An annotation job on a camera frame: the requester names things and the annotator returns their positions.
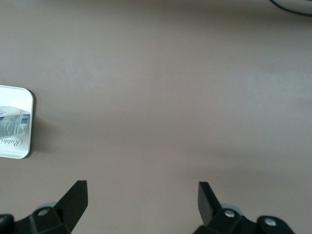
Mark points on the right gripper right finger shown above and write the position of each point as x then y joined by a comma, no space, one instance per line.
214,217

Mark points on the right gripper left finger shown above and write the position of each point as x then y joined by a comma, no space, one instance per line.
65,209

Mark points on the blue white milk carton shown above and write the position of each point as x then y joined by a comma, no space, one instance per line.
12,122

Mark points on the cream rabbit print tray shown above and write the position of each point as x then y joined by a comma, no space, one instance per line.
17,97

